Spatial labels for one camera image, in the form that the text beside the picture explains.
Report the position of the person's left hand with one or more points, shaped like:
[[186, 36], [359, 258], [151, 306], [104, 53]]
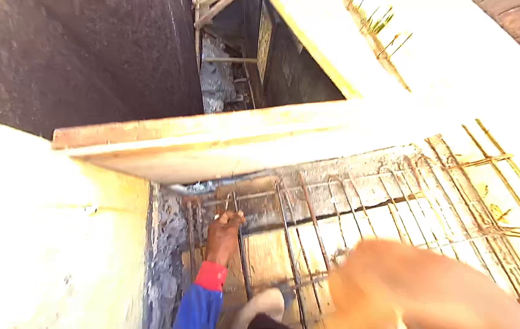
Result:
[[222, 238]]

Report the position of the person's right hand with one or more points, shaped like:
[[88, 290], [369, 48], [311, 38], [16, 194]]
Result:
[[406, 278]]

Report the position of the person's left fingers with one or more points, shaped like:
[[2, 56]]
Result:
[[231, 218]]

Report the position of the person's left forearm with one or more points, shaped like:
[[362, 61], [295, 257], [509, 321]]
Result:
[[201, 299]]

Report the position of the plywood base sheet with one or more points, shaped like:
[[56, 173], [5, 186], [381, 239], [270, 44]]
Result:
[[267, 258]]

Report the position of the rusty steel rebar cage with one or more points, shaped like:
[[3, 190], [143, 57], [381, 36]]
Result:
[[288, 237]]

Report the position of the long wooden formwork board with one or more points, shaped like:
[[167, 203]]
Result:
[[187, 137]]

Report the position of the heap of grey rubble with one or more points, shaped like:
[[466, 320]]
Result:
[[216, 80]]

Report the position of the thin wooden crossbar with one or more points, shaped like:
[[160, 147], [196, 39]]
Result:
[[230, 60]]

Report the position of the pale plywood formwork sheet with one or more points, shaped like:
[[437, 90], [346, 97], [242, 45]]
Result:
[[59, 228]]

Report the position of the narrow speckled wooden board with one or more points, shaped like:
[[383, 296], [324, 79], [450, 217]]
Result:
[[264, 43]]

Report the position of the yellowish wooden beam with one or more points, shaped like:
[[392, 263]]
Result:
[[317, 50]]

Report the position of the dark brown formwork panel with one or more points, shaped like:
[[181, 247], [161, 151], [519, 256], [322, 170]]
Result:
[[86, 64]]

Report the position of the bundle of protruding rebar ends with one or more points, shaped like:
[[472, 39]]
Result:
[[381, 32]]

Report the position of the yellowish rebar grid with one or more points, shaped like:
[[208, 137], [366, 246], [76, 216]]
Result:
[[499, 163]]

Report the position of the wooden scaffold frame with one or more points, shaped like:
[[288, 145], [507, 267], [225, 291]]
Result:
[[197, 29]]

